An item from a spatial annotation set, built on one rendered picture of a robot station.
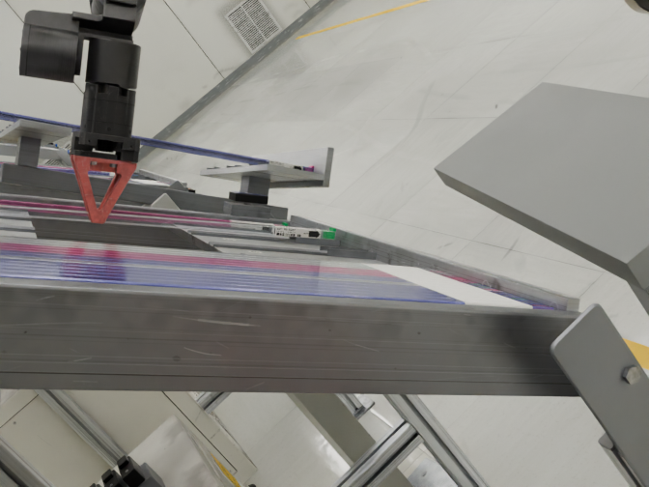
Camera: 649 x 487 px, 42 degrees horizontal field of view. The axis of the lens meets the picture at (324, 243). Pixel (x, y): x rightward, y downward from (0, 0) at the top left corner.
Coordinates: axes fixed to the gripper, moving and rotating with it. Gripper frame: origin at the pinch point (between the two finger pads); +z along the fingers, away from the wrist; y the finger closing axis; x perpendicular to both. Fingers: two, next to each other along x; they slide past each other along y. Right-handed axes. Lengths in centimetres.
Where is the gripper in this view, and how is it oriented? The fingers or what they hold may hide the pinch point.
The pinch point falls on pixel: (97, 214)
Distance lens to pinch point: 100.0
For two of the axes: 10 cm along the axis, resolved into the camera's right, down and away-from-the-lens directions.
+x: 9.3, 0.9, 3.6
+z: -1.3, 9.9, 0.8
